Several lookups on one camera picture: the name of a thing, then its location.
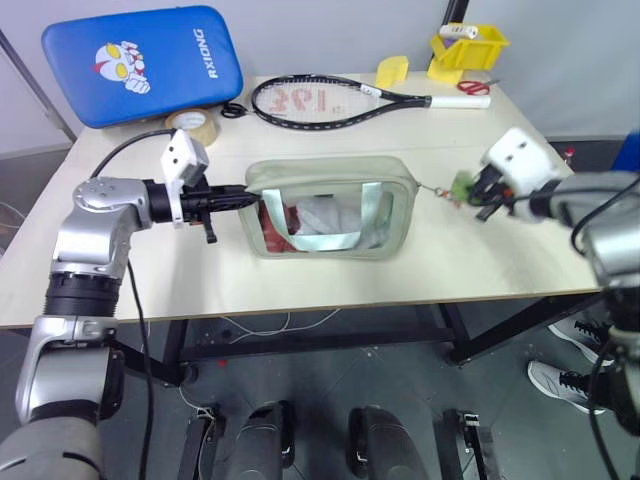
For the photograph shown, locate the red handled scissors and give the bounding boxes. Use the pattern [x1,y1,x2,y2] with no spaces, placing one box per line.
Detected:
[455,78,502,97]

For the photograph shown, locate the green plush keychain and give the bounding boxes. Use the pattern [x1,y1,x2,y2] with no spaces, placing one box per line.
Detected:
[422,170,477,205]

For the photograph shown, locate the black flat foot frame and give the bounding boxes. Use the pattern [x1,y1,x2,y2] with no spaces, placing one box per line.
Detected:
[175,402,222,480]
[441,408,497,480]

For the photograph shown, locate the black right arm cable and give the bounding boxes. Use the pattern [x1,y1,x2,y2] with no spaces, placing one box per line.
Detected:
[504,174,640,480]

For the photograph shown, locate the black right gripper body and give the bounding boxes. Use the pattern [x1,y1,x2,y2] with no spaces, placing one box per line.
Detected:
[478,167,517,217]

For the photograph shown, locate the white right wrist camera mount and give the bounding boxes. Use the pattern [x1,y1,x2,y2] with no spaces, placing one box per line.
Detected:
[478,126,562,221]

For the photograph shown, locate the small yellow plastic piece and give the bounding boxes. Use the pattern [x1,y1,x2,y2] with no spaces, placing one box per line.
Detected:
[374,55,411,88]

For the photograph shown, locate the white device in bin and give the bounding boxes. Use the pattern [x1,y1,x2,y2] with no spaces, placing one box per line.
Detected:
[438,22,481,41]

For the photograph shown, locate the black tennis racket white grip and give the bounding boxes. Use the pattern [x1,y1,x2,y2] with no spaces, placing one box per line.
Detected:
[250,73,493,133]

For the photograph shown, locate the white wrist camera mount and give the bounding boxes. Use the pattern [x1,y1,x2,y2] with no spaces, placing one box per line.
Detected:
[160,129,211,229]
[478,126,562,221]

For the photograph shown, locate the grey metal slanted bar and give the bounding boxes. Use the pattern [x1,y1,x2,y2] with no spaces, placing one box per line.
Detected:
[0,28,80,145]

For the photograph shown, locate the thin white wires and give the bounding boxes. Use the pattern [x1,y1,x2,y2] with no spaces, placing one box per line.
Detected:
[218,306,343,344]

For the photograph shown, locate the transparent grey zipper pouch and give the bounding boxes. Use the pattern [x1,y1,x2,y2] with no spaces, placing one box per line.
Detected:
[236,155,427,262]

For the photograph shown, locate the dark rounded robot leg shape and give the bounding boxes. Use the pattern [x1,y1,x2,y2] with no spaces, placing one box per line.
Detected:
[238,399,297,480]
[346,404,417,480]

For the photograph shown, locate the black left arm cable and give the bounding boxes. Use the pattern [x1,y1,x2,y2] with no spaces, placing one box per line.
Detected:
[89,127,179,480]

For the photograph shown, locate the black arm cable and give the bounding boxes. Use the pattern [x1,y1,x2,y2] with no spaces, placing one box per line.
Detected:
[89,127,179,480]
[504,174,640,480]

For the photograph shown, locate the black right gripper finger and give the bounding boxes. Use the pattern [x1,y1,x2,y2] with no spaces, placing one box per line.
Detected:
[466,169,493,205]
[474,196,505,223]

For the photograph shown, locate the red item inside pouch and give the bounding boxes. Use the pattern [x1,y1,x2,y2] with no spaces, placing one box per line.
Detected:
[258,199,304,254]

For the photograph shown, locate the clear packing tape roll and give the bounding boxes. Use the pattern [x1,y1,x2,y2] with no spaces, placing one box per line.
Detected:
[164,109,222,149]

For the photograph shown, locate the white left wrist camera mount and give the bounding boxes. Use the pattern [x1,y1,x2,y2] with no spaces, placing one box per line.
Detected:
[160,129,211,229]

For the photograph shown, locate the white cloth inside pouch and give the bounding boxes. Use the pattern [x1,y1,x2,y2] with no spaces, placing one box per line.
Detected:
[294,195,394,251]

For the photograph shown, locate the white grey sneaker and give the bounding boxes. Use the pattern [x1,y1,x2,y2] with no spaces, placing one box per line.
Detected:
[526,359,609,416]
[546,319,615,367]

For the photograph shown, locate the blue clothing of bystander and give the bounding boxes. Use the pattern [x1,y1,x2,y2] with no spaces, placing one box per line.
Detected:
[611,126,640,177]

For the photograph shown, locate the black metal table frame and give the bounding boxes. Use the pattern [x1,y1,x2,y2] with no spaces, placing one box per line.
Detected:
[118,288,609,387]

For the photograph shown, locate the yellow plastic storage bin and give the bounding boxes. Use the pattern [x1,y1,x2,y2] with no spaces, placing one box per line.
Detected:
[426,23,512,84]

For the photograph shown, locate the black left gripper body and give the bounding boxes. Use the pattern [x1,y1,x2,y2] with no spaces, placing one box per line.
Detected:
[179,181,225,245]

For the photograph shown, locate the blue cartoon print pad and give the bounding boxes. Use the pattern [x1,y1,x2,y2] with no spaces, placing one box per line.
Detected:
[40,4,245,131]

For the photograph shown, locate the black upright pole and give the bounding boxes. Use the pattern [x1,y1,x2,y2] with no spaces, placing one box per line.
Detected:
[443,0,470,27]

